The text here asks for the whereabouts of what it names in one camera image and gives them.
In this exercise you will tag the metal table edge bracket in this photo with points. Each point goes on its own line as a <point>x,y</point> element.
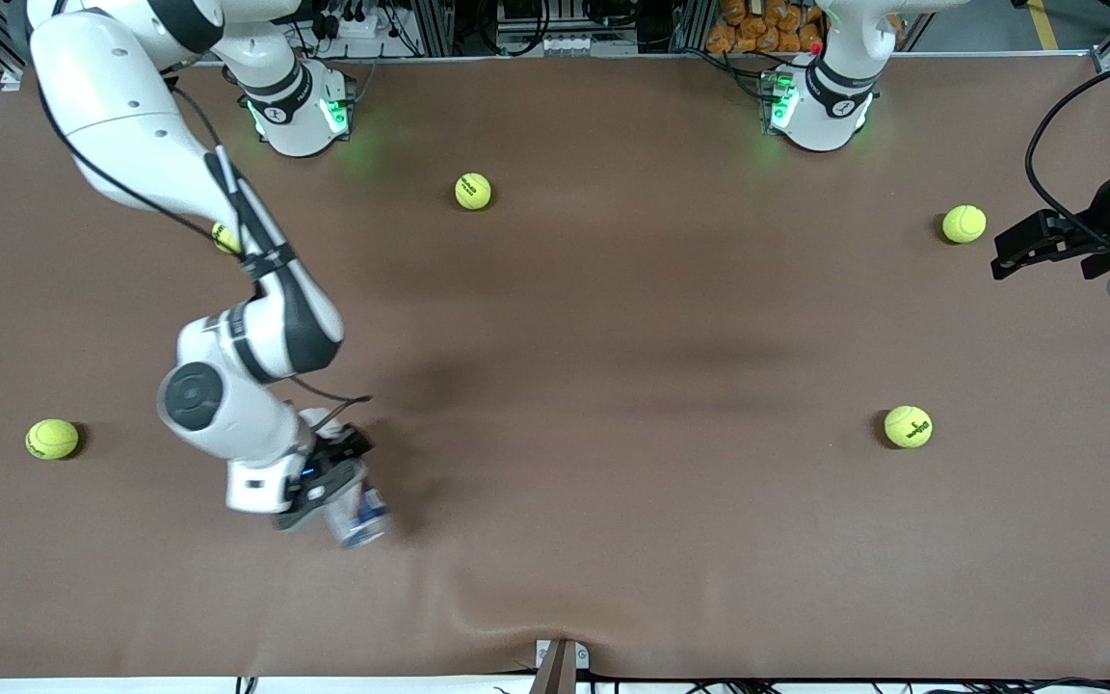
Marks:
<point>560,670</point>

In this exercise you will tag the white power strip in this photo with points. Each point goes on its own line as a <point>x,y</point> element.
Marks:
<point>362,27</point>

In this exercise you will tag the clear Wilson tennis ball can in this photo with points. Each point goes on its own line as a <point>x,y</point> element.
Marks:
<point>362,525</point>

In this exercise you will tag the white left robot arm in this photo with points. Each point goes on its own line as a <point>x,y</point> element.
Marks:
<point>820,106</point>

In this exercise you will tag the brown table mat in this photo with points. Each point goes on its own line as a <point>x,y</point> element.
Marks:
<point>613,386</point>

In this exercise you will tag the grey electronics rack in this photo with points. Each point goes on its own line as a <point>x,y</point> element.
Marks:
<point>565,29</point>

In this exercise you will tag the yellow-green tennis ball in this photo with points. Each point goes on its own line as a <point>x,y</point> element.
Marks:
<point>964,224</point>
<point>224,239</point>
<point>473,191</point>
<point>908,427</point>
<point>52,440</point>

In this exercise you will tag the pile of orange objects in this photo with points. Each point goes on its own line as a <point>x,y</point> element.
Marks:
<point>757,34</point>

